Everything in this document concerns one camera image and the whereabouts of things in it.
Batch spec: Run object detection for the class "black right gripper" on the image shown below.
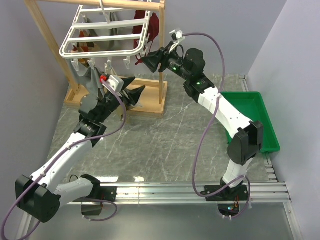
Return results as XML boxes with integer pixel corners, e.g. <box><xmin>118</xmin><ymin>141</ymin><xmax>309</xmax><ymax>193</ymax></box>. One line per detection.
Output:
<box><xmin>140</xmin><ymin>41</ymin><xmax>192</xmax><ymax>82</ymax></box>

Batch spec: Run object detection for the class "white plastic clip hanger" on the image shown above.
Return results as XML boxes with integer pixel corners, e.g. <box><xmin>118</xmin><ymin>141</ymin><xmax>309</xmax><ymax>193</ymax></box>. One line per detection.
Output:
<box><xmin>59</xmin><ymin>3</ymin><xmax>153</xmax><ymax>71</ymax></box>

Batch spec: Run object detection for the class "tan underwear with white waistband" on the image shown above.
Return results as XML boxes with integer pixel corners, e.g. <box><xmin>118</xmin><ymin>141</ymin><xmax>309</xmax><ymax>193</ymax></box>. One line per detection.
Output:
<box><xmin>115</xmin><ymin>102</ymin><xmax>143</xmax><ymax>123</ymax></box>

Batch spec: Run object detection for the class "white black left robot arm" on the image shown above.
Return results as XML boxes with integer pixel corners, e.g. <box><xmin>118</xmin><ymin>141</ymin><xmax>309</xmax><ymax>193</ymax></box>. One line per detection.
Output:
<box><xmin>15</xmin><ymin>75</ymin><xmax>146</xmax><ymax>223</ymax></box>

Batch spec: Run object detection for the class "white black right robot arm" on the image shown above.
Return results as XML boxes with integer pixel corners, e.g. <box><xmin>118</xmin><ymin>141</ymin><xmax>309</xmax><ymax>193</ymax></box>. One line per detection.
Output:
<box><xmin>142</xmin><ymin>46</ymin><xmax>264</xmax><ymax>200</ymax></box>

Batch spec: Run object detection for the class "dark red underwear hanging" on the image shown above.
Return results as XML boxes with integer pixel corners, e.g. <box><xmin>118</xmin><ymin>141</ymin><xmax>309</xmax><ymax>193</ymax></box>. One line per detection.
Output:
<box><xmin>131</xmin><ymin>9</ymin><xmax>161</xmax><ymax>66</ymax></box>

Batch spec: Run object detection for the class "grey underwear hanging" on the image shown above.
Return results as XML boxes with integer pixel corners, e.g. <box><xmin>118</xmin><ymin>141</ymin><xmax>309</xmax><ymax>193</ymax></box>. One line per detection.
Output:
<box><xmin>66</xmin><ymin>28</ymin><xmax>119</xmax><ymax>99</ymax></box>

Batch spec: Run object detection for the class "brown patterned underwear hanging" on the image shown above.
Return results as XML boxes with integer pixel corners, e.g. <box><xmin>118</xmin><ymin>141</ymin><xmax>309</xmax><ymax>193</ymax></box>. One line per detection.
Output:
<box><xmin>69</xmin><ymin>30</ymin><xmax>99</xmax><ymax>67</ymax></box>

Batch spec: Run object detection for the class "green plastic bin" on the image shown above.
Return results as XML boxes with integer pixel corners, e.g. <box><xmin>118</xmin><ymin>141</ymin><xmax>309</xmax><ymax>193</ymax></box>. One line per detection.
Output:
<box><xmin>221</xmin><ymin>91</ymin><xmax>281</xmax><ymax>154</ymax></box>

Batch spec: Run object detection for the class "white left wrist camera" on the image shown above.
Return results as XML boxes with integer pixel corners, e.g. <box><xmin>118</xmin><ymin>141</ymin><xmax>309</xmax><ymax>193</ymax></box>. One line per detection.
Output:
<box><xmin>100</xmin><ymin>75</ymin><xmax>124</xmax><ymax>93</ymax></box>

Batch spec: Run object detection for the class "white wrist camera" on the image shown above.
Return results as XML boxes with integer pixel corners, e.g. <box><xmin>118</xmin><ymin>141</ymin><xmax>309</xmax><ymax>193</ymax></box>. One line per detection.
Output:
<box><xmin>169</xmin><ymin>29</ymin><xmax>185</xmax><ymax>49</ymax></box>
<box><xmin>100</xmin><ymin>75</ymin><xmax>124</xmax><ymax>93</ymax></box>

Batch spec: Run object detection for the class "wooden drying rack frame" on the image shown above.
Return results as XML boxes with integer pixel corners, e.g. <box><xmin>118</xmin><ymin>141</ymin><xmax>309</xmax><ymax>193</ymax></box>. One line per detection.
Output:
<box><xmin>25</xmin><ymin>0</ymin><xmax>166</xmax><ymax>108</ymax></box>

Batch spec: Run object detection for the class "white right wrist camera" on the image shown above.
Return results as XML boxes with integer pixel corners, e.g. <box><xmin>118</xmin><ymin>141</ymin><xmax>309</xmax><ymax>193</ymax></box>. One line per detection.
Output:
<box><xmin>169</xmin><ymin>29</ymin><xmax>185</xmax><ymax>49</ymax></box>

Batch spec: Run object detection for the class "aluminium mounting rail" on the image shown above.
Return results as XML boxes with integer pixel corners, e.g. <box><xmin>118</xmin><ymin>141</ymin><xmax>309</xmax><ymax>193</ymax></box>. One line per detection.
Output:
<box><xmin>30</xmin><ymin>182</ymin><xmax>303</xmax><ymax>240</ymax></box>

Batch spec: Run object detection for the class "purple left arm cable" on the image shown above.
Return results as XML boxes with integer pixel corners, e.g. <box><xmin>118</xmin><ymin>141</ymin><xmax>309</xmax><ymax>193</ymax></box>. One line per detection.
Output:
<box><xmin>0</xmin><ymin>82</ymin><xmax>127</xmax><ymax>240</ymax></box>

